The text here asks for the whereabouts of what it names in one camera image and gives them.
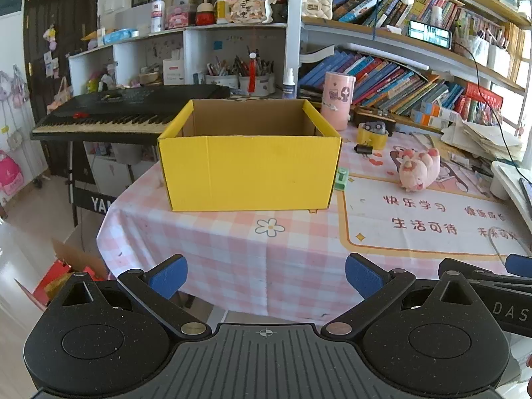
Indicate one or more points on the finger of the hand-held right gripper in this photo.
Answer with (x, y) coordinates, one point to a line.
(498, 278)
(519, 265)

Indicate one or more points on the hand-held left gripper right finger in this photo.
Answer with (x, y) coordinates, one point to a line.
(363, 276)

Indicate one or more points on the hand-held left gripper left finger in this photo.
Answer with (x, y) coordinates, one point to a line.
(168, 276)

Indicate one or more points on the pink plush toy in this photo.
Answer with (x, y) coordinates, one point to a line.
(419, 170)

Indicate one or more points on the black binder clip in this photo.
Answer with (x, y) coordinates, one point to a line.
(362, 148)

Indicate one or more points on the yellow cardboard box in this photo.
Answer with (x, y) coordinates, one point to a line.
(249, 170)

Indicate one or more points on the yellow tape roll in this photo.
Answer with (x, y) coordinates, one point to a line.
(372, 140)

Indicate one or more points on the gray cartoon stapler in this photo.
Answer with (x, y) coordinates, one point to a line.
(375, 128)

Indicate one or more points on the pink checkered cartoon tablecloth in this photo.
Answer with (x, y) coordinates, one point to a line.
(291, 249)

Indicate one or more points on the red cardboard box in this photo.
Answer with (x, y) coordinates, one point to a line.
(62, 274)

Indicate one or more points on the black keyboard stand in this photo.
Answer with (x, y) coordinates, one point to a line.
(89, 199)

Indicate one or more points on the pile of loose papers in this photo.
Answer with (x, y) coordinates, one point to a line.
(482, 139)

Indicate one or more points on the dark brown desk device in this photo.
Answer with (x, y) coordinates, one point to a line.
(376, 115)

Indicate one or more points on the orange blue white carton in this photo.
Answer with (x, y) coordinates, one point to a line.
(428, 120)
(440, 111)

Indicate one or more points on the black electronic keyboard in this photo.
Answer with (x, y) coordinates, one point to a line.
(124, 108)

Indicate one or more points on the thick red dictionary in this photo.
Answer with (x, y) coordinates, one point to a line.
(484, 93)

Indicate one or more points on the pink cartoon cylinder container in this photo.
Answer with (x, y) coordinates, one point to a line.
(336, 99)

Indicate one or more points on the small red toy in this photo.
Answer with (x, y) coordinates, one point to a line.
(79, 114)

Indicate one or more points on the pink backpack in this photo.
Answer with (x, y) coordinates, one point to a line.
(10, 174)

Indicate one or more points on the row of leaning books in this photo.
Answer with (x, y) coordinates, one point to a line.
(382, 83)

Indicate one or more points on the wooden bowl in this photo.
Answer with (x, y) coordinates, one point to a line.
(149, 78)

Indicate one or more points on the white blue spray bottle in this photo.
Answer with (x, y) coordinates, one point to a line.
(289, 87)

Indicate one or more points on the white pen holder with pens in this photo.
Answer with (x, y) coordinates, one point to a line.
(264, 85)
(220, 79)

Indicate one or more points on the white box red label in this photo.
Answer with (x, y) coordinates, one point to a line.
(173, 72)

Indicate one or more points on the red tassel charm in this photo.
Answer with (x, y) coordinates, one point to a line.
(251, 77)

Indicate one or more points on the white desk organizer with pens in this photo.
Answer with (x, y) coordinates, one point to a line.
(482, 52)

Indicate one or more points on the white light bar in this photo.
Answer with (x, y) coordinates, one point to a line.
(386, 55)

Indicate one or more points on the white shelving unit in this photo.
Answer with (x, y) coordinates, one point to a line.
(189, 50)

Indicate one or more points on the hanging tote bags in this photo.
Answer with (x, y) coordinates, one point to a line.
(14, 87)

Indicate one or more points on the blue tissue pack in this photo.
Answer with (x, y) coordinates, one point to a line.
(120, 35)

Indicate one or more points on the black smartphone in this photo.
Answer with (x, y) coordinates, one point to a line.
(430, 33)

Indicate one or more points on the pink clear box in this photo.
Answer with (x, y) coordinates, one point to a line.
(178, 20)

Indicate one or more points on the wooden white bookshelf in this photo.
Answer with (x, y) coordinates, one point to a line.
(293, 29)

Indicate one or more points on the white bottle blue cap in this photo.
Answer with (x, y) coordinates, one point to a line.
(157, 14)

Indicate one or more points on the red round doll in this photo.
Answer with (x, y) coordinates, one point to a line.
(205, 14)

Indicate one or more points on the dark wooden door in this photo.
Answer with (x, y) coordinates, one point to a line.
(62, 29)

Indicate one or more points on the row of shelf books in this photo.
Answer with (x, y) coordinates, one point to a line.
(374, 2)

